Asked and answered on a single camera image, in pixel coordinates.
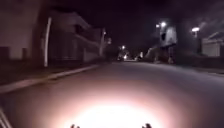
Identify thin pale pole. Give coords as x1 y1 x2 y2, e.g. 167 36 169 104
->
98 28 107 58

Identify dark asphalt road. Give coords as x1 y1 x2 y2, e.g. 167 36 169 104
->
0 60 224 128

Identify building with fence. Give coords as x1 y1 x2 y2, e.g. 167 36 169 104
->
48 9 108 65

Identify pale tall building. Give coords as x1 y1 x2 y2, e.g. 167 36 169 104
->
159 26 179 65

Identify pale concrete kerb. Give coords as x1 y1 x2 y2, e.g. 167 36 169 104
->
0 63 103 95

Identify street lamp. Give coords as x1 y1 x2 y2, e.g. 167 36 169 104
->
155 20 168 30
190 26 202 54

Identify pale leaning pole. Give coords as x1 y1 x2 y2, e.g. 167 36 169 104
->
43 17 53 68

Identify dark pavement strip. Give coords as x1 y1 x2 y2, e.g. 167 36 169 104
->
0 59 101 88

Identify white building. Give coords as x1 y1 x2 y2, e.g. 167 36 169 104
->
201 33 224 58

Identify pale plain building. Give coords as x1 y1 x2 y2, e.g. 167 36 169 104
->
0 0 45 63

